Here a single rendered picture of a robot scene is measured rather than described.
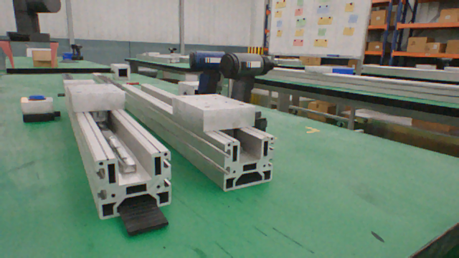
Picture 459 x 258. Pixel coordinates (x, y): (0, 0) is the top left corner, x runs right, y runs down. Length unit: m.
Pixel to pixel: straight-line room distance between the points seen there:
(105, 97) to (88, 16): 11.75
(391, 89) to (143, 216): 1.79
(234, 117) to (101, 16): 12.10
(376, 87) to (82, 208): 1.84
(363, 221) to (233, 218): 0.18
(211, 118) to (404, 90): 1.59
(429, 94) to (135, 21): 11.78
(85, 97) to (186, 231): 0.42
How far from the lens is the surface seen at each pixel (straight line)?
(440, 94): 1.95
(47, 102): 1.05
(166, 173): 0.45
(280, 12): 4.48
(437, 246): 0.51
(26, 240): 0.45
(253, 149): 0.54
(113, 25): 12.63
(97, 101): 0.73
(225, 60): 0.76
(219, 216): 0.44
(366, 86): 2.11
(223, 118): 0.55
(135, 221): 0.42
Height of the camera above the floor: 1.01
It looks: 15 degrees down
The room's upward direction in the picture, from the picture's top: 2 degrees clockwise
